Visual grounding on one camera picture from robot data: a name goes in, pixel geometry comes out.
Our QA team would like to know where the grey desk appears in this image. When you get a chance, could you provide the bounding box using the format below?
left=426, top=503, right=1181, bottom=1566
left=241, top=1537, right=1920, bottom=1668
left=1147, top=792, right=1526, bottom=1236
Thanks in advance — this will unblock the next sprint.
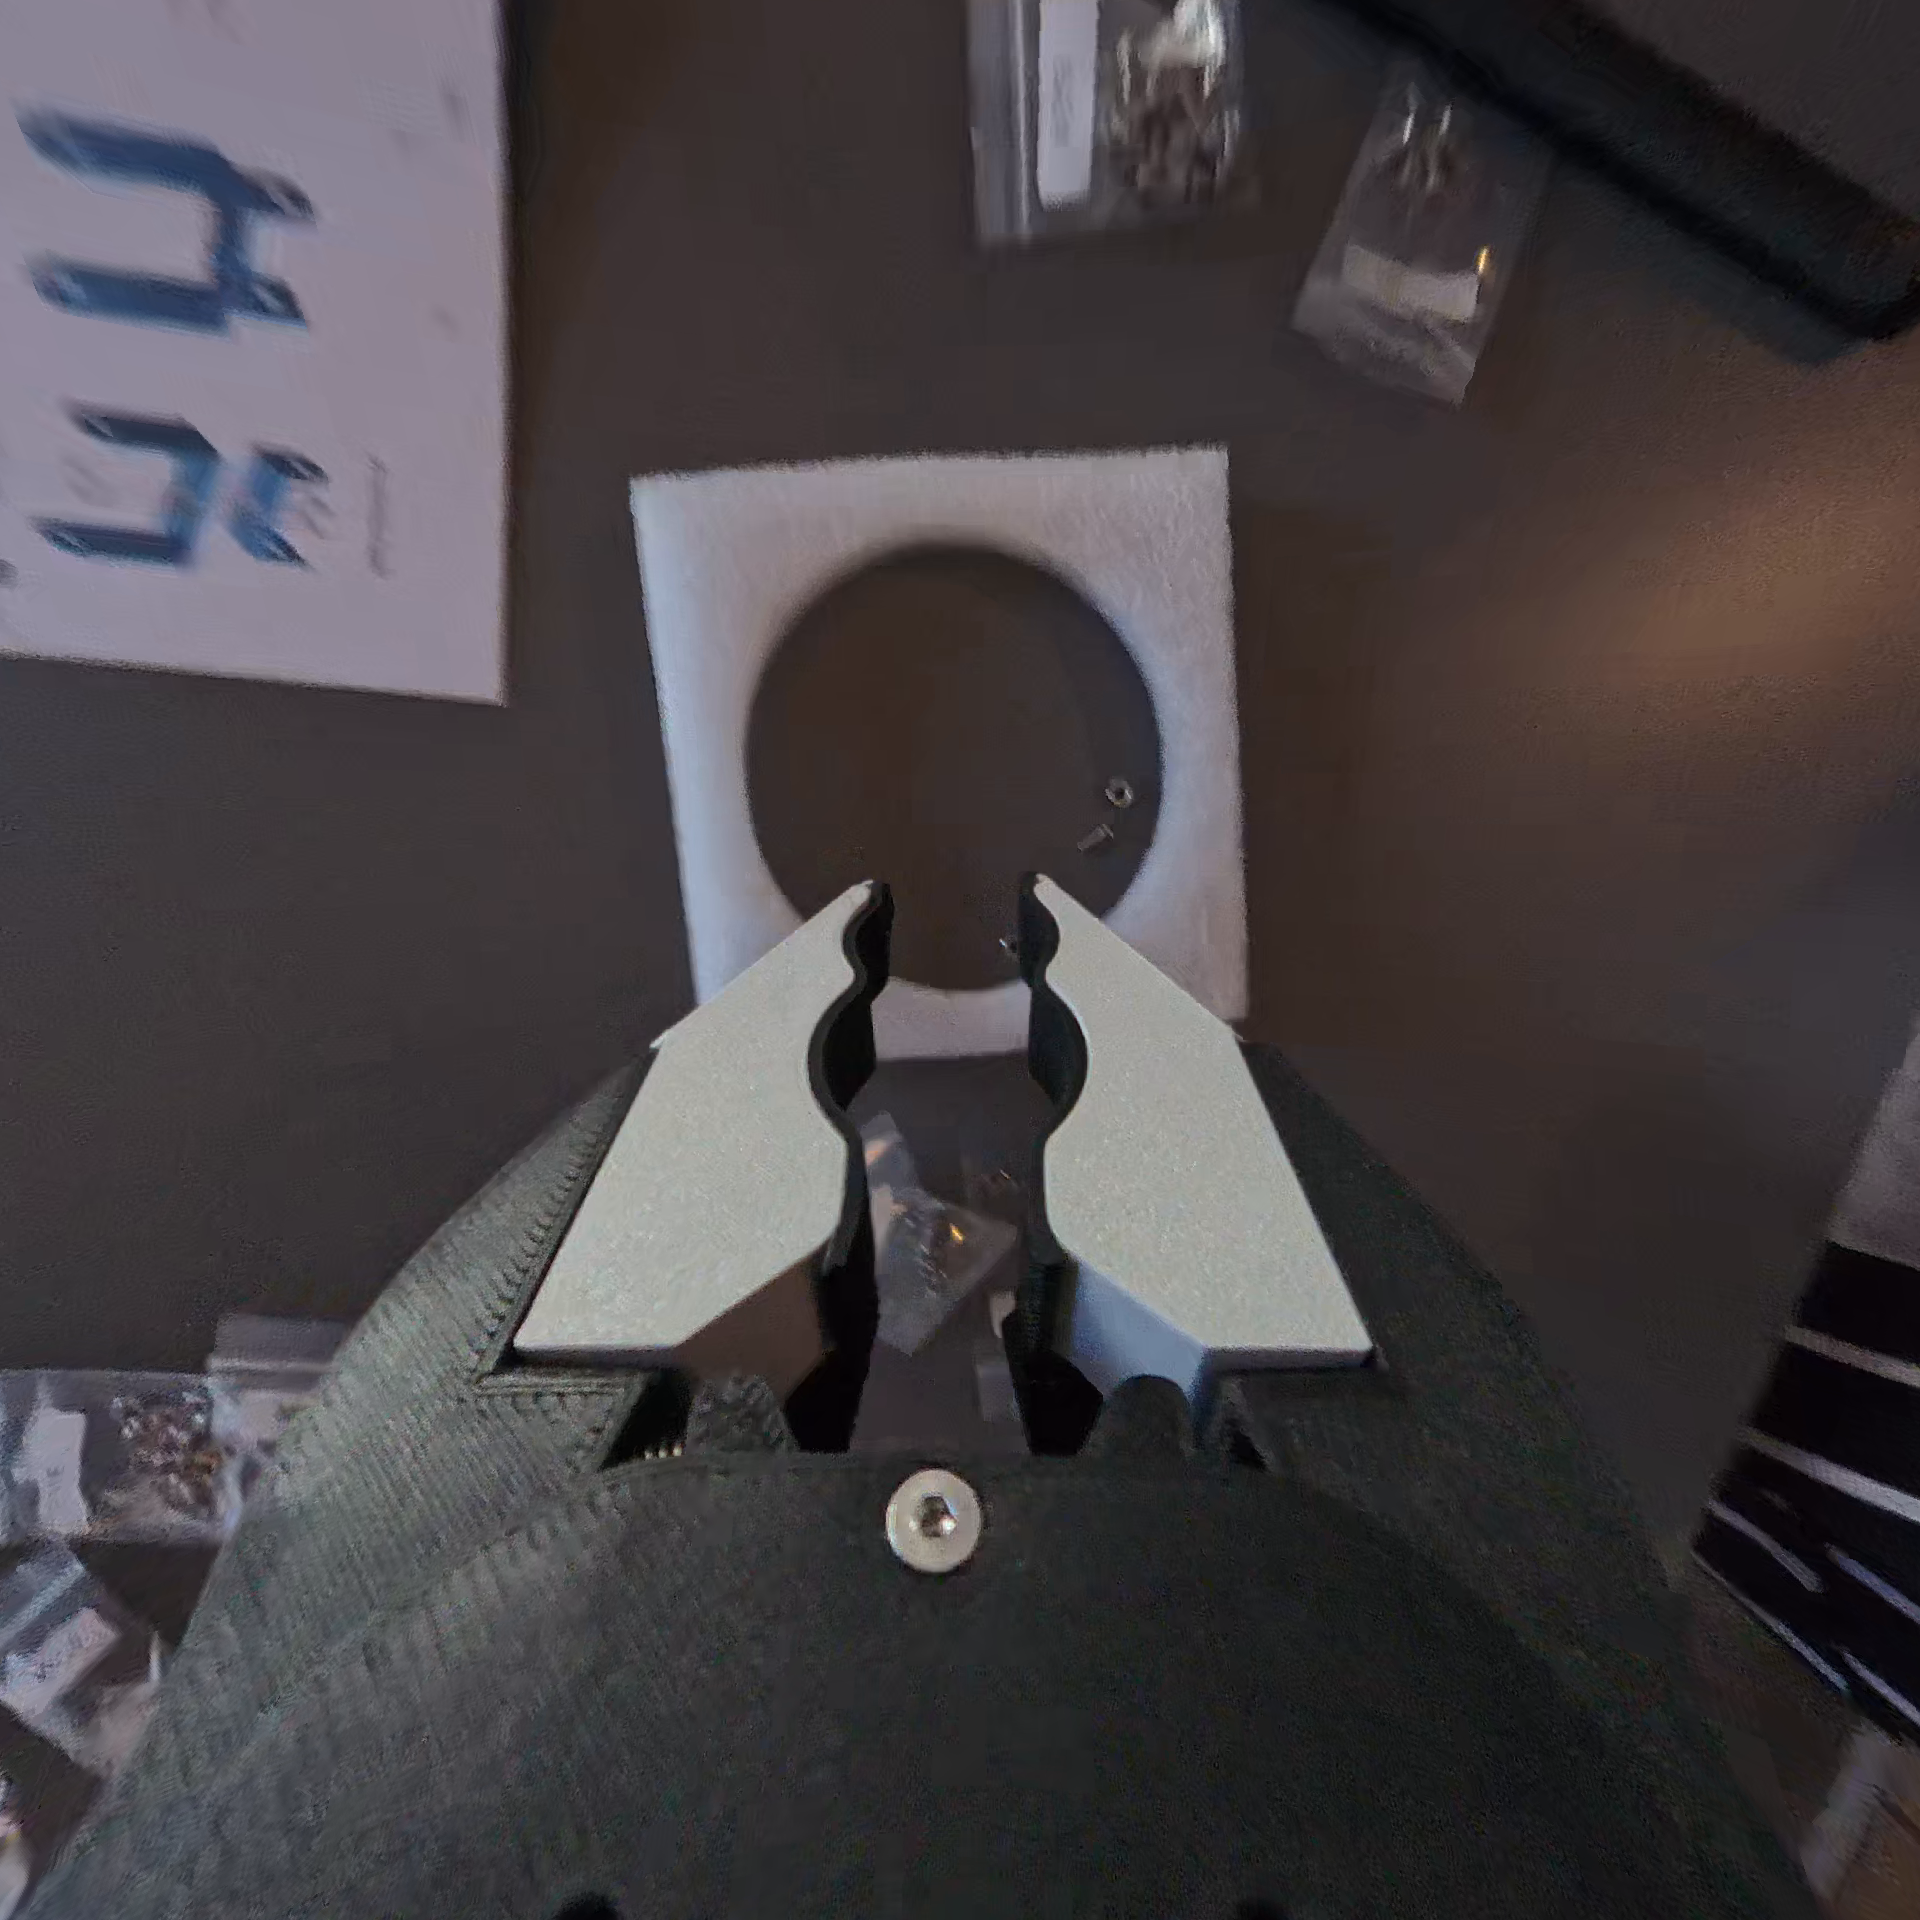
left=0, top=0, right=1920, bottom=1866

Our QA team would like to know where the cluster of small clear bags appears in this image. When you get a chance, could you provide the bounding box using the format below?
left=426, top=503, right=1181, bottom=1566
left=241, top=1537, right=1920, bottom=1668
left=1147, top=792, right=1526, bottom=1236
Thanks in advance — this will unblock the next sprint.
left=0, top=1106, right=1027, bottom=1868

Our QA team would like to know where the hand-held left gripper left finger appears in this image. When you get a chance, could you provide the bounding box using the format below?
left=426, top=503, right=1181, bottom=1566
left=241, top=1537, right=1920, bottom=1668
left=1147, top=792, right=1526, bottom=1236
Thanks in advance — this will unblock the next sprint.
left=512, top=878, right=898, bottom=1456

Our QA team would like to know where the black electric screwdriver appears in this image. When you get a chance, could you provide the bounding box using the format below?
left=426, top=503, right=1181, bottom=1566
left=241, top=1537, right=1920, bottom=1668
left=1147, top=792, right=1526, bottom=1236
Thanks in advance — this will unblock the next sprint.
left=1325, top=0, right=1920, bottom=361

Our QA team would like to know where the person's dark striped jacket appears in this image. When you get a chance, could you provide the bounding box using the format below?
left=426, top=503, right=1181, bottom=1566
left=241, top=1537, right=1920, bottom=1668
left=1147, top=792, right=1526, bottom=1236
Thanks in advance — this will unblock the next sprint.
left=1692, top=1034, right=1920, bottom=1745

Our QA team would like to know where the clear bag of screws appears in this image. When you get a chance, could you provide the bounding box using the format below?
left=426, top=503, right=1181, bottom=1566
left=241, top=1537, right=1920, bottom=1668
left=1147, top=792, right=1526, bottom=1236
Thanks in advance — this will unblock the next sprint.
left=1294, top=69, right=1548, bottom=406
left=967, top=0, right=1253, bottom=244

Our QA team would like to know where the open instruction booklet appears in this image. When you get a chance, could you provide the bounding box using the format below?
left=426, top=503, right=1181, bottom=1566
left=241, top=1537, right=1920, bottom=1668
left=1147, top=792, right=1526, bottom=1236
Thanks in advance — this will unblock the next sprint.
left=0, top=0, right=509, bottom=705

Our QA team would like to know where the white foam square ring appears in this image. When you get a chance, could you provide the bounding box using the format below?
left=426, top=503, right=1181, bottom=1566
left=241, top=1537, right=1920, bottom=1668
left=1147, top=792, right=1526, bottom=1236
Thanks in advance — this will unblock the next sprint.
left=629, top=447, right=1249, bottom=1059

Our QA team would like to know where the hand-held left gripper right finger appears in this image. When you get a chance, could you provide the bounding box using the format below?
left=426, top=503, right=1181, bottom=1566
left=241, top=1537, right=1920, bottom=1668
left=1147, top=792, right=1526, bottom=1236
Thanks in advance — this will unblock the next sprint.
left=1016, top=876, right=1378, bottom=1456

